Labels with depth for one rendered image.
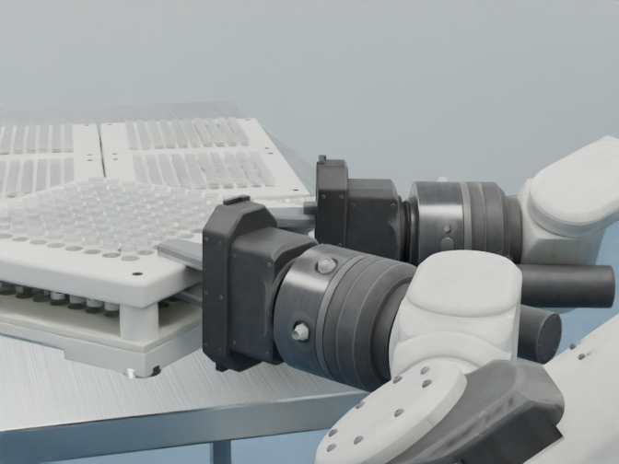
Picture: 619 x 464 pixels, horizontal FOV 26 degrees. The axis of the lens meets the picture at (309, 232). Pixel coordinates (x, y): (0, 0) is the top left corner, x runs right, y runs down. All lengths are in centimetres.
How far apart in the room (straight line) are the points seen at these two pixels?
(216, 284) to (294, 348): 9
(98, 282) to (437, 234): 27
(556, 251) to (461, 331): 33
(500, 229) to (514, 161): 448
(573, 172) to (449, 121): 426
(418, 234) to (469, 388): 48
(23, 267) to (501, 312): 38
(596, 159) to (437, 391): 55
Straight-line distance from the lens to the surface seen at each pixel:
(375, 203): 105
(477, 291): 78
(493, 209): 106
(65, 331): 99
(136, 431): 120
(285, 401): 122
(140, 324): 95
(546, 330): 87
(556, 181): 107
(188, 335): 99
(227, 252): 92
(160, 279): 95
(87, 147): 193
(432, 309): 76
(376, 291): 85
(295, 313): 87
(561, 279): 106
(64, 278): 97
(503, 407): 54
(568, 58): 560
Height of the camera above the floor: 135
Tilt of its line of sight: 16 degrees down
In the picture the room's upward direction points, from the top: straight up
